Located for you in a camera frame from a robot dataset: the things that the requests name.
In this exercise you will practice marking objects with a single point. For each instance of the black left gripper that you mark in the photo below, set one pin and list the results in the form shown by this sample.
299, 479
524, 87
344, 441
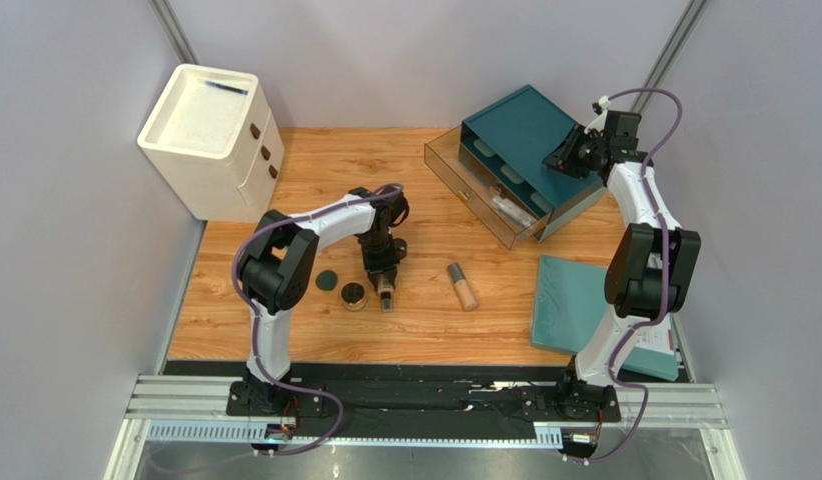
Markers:
376, 267

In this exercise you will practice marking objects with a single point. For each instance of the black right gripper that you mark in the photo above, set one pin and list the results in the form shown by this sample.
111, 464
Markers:
564, 155

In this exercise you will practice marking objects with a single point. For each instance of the brown foundation bottle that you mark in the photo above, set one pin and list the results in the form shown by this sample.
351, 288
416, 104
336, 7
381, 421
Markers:
385, 290

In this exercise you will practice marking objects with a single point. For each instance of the clear plastic bottle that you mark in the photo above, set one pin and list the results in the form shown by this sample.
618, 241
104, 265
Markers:
513, 212

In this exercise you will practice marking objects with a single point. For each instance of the transparent smoky drawer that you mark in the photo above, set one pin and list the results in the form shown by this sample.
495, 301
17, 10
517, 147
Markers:
475, 173

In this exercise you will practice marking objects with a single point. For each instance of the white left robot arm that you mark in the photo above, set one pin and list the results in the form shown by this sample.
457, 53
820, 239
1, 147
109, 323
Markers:
271, 272

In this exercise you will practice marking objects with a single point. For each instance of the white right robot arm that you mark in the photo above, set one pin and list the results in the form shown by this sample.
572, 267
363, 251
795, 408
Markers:
651, 271

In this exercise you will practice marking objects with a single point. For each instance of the dark brown small jar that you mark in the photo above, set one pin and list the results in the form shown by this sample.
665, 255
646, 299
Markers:
400, 248

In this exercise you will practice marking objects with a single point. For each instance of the black-lid powder jar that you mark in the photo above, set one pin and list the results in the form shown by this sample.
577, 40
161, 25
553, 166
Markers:
353, 296

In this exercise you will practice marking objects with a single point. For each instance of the dark green round disc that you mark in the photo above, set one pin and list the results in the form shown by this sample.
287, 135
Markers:
327, 280

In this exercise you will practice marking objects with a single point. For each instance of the teal drawer organizer box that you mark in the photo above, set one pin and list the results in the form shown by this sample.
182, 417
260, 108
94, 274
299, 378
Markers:
510, 139

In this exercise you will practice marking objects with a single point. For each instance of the beige foundation tube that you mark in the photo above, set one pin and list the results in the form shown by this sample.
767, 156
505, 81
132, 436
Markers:
462, 288

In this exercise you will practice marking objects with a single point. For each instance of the teal flat box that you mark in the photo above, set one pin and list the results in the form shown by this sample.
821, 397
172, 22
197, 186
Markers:
568, 308

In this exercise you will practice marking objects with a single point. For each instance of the white paper label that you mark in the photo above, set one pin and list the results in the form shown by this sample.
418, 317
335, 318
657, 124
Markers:
658, 338

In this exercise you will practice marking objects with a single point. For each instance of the white three-drawer cabinet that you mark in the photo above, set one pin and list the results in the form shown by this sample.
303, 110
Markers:
220, 152

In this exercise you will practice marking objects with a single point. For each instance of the black pen on cabinet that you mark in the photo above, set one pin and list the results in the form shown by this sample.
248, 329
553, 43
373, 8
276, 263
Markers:
228, 88

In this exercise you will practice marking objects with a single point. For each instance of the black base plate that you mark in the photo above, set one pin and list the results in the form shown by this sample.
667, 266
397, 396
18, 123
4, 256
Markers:
512, 400

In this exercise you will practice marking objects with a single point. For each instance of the aluminium mounting rail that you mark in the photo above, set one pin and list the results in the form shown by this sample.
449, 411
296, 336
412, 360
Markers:
193, 408

